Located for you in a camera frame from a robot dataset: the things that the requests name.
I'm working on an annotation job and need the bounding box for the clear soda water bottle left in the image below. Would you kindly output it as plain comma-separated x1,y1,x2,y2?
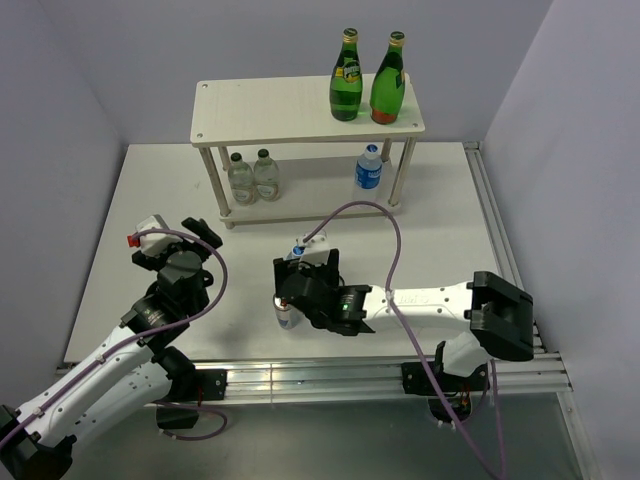
228,152,256,205

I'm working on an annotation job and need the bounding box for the white two-tier wooden shelf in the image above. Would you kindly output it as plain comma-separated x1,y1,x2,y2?
190,76,425,228

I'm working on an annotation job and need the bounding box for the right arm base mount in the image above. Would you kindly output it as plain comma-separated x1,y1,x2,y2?
401,362,490,425

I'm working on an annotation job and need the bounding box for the clear soda water bottle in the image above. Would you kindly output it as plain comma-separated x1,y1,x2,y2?
254,148,280,201
228,152,256,205

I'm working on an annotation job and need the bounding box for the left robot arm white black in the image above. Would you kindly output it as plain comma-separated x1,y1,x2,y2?
1,215,223,479

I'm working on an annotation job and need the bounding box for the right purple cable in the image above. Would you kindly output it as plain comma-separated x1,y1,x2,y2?
299,200,509,480

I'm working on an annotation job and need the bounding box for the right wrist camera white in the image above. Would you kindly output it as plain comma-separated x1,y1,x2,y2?
294,229,331,267

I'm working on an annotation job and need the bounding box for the aluminium frame rail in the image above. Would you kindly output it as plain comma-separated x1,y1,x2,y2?
54,140,601,480

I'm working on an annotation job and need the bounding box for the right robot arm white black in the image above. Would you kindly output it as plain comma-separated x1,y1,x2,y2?
273,256,534,390

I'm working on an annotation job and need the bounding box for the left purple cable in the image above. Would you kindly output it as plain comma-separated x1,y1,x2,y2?
0,228,229,451

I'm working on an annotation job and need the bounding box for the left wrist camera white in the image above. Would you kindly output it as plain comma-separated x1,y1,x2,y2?
127,214,179,257

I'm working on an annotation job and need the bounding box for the clear soda water bottle right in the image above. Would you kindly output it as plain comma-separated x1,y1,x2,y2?
254,148,280,201

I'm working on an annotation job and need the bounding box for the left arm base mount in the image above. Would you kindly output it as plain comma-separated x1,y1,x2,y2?
154,369,228,442

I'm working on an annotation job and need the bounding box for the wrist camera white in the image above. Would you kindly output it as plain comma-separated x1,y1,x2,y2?
127,214,179,257
294,229,331,267

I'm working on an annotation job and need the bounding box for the purple cable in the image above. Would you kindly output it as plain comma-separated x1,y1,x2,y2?
0,228,229,451
299,200,509,480

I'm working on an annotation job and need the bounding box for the silver energy drink can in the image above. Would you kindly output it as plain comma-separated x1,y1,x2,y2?
273,296,303,330

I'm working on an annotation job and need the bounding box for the green glass bottle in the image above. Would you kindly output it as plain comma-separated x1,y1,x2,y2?
369,31,406,125
329,28,363,121

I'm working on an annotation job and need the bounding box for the water bottle blue cap front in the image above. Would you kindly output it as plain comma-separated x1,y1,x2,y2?
285,245,305,260

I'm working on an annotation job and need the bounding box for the water bottle blue cap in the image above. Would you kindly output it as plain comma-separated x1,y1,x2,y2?
353,144,382,202
285,245,305,260

